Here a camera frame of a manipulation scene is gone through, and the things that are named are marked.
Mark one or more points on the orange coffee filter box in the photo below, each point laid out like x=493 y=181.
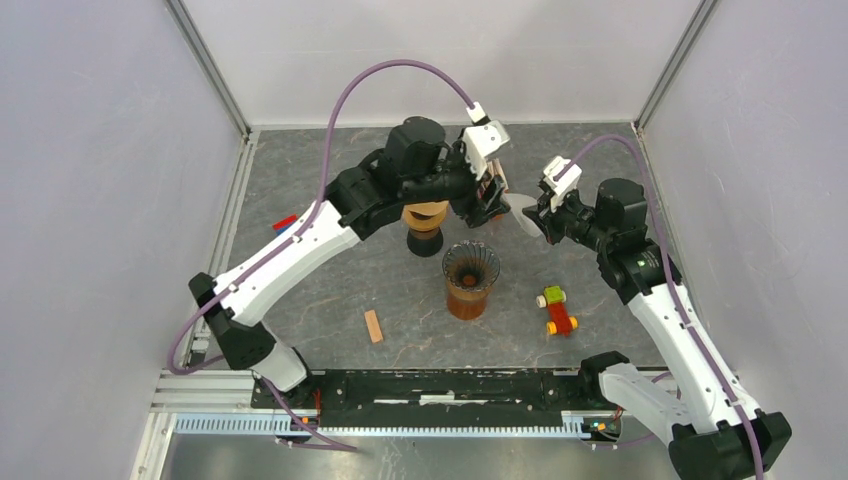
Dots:
x=495 y=170

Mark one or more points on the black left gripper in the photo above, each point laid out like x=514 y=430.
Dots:
x=478 y=211

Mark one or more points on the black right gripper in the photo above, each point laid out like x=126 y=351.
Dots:
x=538 y=214

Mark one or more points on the light wooden ring holder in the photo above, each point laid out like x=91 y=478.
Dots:
x=423 y=227

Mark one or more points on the red blue small object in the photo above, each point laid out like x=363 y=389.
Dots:
x=284 y=224

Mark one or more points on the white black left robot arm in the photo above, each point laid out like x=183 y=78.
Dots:
x=416 y=165

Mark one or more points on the small wooden block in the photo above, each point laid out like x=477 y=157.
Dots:
x=373 y=326

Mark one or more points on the orange glass carafe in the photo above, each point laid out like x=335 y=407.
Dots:
x=466 y=306

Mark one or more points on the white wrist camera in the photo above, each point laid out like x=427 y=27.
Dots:
x=559 y=177
x=481 y=144

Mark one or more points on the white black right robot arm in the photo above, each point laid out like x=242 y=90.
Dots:
x=715 y=430

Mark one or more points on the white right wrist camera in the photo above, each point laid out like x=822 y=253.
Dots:
x=559 y=177

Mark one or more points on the colourful toy car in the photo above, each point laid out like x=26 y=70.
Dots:
x=560 y=322

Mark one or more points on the brown paper coffee filter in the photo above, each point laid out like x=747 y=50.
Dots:
x=425 y=212

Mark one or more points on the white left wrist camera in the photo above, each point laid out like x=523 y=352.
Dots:
x=481 y=144

